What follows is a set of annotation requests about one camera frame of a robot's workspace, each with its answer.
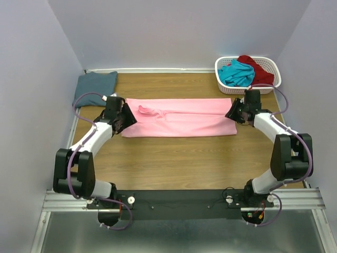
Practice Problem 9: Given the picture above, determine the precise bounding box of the white plastic laundry basket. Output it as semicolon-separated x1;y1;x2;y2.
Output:
214;56;282;95

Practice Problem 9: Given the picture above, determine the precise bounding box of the pink t shirt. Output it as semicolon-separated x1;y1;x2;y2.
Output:
122;98;237;138

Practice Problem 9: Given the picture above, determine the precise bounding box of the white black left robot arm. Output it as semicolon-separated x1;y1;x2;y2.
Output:
53;95;137;208

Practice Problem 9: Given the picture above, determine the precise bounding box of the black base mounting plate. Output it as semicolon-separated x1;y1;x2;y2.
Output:
87;187;274;226

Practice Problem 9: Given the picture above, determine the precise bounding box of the folded grey-blue t shirt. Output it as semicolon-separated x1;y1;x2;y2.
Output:
73;71;118;108

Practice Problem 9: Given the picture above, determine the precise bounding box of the aluminium frame rail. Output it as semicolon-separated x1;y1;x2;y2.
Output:
31;188;336;252

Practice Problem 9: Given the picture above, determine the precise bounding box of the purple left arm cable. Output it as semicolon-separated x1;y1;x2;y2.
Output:
67;92;133;231

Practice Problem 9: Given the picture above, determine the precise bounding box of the turquoise t shirt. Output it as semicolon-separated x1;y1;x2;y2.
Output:
217;59;255;87

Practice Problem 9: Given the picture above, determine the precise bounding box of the dark red t shirt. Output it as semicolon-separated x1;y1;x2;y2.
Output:
237;55;274;85

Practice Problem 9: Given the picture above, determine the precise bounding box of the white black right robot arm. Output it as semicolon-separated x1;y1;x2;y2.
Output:
226;89;313;207

